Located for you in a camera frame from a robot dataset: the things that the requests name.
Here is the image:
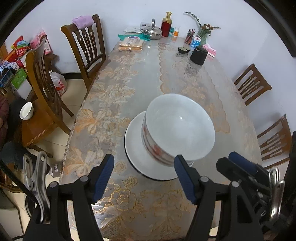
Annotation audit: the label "large white bowl red flowers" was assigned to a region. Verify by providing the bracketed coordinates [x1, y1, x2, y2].
[142, 93, 216, 166]

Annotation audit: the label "plain white plate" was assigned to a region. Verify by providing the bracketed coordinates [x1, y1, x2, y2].
[124, 111, 177, 181]

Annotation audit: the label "metal spring clip right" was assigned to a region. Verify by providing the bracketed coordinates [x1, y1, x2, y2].
[269, 166, 285, 222]

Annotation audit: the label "metal spring clip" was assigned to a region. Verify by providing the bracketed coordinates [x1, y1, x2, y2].
[23, 151, 50, 223]
[269, 166, 285, 222]

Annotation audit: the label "near right wooden chair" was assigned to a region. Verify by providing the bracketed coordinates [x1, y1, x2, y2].
[257, 114, 292, 169]

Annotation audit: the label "metal spring clip left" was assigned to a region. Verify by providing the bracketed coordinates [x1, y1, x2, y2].
[23, 151, 50, 223]

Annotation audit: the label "far right wooden chair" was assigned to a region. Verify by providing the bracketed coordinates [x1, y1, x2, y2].
[234, 63, 272, 106]

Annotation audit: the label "near left wooden chair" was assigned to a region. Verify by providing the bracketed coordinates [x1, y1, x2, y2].
[21, 35, 74, 152]

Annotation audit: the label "small white cup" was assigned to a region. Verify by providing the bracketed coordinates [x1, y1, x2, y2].
[19, 102, 34, 121]

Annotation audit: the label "black cylindrical container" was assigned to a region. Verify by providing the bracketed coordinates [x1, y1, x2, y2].
[190, 46, 208, 66]

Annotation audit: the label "pink tissue pack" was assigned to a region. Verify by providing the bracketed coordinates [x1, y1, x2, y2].
[202, 43, 216, 57]

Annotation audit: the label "white red plastic bag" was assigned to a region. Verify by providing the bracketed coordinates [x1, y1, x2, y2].
[50, 71, 67, 96]

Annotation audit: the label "blue white carton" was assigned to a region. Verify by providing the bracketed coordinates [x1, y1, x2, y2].
[191, 35, 201, 48]

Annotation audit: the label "green box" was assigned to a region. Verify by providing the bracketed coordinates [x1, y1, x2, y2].
[11, 68, 27, 90]

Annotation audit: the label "pencil holder with pencils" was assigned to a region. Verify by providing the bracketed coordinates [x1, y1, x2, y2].
[184, 29, 196, 45]

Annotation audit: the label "vase with dried flowers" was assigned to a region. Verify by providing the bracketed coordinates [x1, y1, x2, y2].
[184, 11, 221, 46]

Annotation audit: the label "orange pill bottle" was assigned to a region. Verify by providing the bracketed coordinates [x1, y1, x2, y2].
[173, 27, 179, 37]

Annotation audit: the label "teal lid jar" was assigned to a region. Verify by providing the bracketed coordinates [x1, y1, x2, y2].
[168, 27, 174, 37]

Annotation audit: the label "steel kettle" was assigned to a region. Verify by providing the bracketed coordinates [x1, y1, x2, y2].
[142, 19, 163, 40]

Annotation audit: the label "teal plastic bag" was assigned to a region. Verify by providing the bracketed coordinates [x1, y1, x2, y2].
[118, 34, 150, 41]

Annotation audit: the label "red gold bottle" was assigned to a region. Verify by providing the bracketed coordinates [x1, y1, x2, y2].
[161, 11, 172, 37]

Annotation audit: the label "packaged crackers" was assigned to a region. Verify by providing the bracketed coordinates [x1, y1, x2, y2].
[118, 37, 144, 51]

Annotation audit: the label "wooden chair with purple cloth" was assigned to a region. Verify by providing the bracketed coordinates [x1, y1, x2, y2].
[61, 14, 106, 90]

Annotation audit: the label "pink box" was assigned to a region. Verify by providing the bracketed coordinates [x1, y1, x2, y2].
[29, 31, 53, 55]

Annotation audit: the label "purple cloth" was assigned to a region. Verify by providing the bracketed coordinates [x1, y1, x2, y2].
[72, 16, 94, 30]

